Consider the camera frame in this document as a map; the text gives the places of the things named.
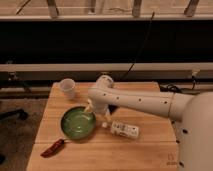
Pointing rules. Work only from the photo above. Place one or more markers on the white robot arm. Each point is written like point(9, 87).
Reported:
point(194, 113)

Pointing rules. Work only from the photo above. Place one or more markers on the red chili pepper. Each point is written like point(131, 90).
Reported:
point(53, 149)

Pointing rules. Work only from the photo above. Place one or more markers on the white plastic cup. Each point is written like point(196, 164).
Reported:
point(67, 86)

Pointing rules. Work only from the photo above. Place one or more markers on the green ceramic bowl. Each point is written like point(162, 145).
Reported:
point(76, 124)

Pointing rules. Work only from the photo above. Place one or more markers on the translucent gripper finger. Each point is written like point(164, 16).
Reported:
point(108, 118)
point(89, 106)

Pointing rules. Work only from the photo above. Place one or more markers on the black office chair base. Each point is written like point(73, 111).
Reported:
point(19, 112)

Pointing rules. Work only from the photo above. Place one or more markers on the black rectangular case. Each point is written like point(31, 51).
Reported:
point(112, 108)

